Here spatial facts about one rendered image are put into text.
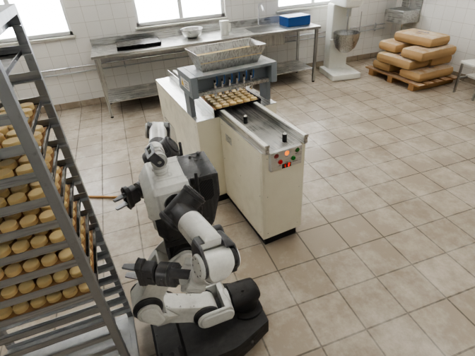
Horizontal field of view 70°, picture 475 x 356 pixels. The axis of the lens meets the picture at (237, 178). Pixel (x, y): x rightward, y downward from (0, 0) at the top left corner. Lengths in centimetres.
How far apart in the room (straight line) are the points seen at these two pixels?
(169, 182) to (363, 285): 164
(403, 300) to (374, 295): 17
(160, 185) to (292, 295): 139
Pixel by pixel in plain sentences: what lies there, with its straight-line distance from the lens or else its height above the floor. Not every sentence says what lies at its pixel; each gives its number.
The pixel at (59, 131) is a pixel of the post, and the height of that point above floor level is 137.
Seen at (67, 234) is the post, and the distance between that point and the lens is 122.
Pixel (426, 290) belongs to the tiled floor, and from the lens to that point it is 265.
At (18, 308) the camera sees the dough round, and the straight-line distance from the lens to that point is 155.
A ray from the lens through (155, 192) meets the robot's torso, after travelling 130.
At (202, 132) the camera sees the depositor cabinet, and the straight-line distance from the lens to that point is 272.
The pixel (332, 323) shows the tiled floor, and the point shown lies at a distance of 232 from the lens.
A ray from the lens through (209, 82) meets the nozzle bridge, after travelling 270.
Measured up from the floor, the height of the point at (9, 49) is 169.
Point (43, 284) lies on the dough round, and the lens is 145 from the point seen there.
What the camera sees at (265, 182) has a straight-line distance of 229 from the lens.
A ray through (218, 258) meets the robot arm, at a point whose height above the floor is 118.
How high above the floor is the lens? 192
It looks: 34 degrees down
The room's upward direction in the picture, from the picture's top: 4 degrees counter-clockwise
